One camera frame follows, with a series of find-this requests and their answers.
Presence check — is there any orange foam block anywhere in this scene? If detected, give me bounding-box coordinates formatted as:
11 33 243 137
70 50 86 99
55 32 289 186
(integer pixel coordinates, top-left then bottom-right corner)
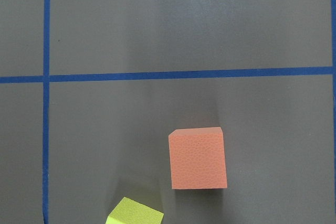
169 127 228 190

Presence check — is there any yellow foam block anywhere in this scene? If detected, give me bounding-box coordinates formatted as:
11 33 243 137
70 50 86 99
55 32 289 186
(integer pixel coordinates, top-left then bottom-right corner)
106 197 164 224

